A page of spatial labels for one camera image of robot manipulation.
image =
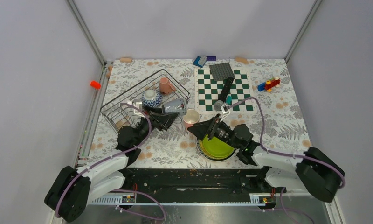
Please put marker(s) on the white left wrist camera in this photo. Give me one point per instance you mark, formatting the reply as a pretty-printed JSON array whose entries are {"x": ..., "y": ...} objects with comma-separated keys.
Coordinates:
[{"x": 136, "y": 105}]

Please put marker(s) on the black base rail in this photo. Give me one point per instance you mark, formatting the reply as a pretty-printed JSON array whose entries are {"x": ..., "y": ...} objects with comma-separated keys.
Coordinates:
[{"x": 192, "y": 187}]

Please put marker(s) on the salmon ceramic mug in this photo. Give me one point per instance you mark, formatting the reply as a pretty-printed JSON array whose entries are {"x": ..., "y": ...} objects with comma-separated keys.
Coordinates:
[{"x": 166, "y": 87}]

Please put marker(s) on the tan wooden block left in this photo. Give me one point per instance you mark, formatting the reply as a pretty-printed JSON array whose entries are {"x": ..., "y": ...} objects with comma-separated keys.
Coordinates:
[{"x": 126, "y": 60}]

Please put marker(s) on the teal rectangular block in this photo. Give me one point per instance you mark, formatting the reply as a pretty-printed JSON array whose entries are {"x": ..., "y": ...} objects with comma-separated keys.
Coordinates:
[{"x": 228, "y": 100}]

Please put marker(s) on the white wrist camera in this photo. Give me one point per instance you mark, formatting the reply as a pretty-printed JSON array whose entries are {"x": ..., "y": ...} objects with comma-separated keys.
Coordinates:
[
  {"x": 224, "y": 110},
  {"x": 136, "y": 105}
]

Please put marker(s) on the pink ceramic mug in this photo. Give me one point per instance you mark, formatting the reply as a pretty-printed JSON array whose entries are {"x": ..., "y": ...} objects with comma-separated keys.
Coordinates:
[{"x": 190, "y": 118}]

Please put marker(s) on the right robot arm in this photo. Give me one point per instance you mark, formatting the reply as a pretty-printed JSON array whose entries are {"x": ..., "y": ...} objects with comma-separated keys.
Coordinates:
[{"x": 311, "y": 171}]

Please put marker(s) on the lime green plate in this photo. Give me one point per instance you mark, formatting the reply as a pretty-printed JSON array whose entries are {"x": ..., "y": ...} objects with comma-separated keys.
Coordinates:
[{"x": 217, "y": 148}]

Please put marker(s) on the white plate green red rim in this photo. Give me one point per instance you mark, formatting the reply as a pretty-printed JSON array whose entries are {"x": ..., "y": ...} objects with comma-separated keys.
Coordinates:
[{"x": 200, "y": 151}]

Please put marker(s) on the blue grey toy brick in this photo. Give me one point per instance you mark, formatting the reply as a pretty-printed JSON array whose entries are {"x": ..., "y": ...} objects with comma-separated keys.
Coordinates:
[{"x": 200, "y": 61}]

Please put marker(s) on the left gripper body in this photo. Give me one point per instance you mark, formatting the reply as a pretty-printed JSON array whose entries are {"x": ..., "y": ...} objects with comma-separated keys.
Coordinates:
[{"x": 143, "y": 127}]

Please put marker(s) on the white blue patterned bowl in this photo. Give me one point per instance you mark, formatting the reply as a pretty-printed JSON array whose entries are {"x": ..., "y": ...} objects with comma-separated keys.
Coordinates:
[{"x": 151, "y": 98}]

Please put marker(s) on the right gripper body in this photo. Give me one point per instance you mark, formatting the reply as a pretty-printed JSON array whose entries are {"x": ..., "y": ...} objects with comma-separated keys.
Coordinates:
[{"x": 223, "y": 132}]

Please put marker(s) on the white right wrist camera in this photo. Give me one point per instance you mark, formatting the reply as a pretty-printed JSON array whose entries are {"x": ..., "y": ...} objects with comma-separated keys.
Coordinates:
[{"x": 224, "y": 110}]

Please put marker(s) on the grey studded building plate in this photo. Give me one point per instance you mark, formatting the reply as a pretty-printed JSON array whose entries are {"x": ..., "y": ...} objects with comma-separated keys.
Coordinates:
[{"x": 221, "y": 71}]

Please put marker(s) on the colourful toy brick vehicle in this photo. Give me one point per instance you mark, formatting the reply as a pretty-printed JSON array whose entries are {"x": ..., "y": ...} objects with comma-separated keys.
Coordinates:
[{"x": 269, "y": 84}]

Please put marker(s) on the grey dotted mug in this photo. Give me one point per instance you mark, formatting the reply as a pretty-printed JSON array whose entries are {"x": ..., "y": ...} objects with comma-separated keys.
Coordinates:
[{"x": 177, "y": 105}]

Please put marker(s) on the black wire dish rack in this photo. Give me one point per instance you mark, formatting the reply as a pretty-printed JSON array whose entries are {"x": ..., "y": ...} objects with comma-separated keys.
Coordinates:
[{"x": 119, "y": 115}]

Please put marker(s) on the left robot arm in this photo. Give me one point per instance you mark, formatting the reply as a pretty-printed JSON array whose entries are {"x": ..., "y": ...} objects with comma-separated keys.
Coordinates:
[{"x": 74, "y": 188}]

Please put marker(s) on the tan block at edge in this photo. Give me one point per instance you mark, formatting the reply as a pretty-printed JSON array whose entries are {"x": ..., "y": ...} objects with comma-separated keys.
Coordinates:
[{"x": 109, "y": 71}]

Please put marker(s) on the purple toy brick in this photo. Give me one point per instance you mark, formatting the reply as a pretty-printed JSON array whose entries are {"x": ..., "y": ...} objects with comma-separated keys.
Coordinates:
[{"x": 211, "y": 58}]

